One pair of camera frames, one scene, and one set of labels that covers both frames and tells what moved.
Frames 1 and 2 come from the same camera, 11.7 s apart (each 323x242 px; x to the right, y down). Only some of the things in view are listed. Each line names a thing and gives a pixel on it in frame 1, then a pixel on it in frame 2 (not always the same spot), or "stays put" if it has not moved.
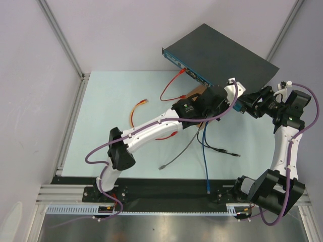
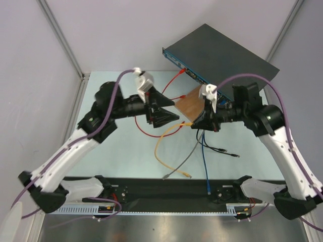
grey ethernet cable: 183,150 → 168,175
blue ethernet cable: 206,165 stays put
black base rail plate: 163,191 stays put
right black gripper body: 258,105 → 209,115
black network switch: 213,58 stays put
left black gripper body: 222,107 → 148,106
